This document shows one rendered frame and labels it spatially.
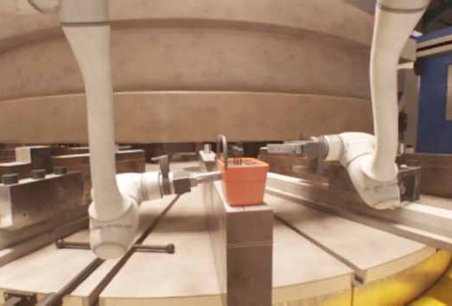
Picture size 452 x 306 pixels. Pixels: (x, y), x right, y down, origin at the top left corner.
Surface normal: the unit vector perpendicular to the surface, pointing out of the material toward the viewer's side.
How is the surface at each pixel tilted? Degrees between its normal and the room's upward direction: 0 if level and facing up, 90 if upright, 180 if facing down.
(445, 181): 90
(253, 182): 97
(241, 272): 90
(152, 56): 90
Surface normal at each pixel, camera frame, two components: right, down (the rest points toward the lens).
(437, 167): -0.60, 0.07
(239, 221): 0.15, 0.08
